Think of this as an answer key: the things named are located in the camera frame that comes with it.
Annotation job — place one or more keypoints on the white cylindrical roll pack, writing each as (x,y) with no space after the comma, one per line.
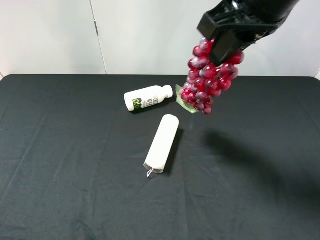
(160,148)

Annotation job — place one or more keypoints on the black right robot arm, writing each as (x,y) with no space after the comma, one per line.
(235,25)

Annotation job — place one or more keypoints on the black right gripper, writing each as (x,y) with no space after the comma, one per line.
(237,24)

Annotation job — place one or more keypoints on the black tablecloth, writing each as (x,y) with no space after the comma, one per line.
(72,161)

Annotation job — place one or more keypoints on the white plastic bottle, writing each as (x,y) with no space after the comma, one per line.
(147,97)

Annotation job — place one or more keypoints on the red artificial grape bunch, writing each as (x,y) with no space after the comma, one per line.
(206,81)

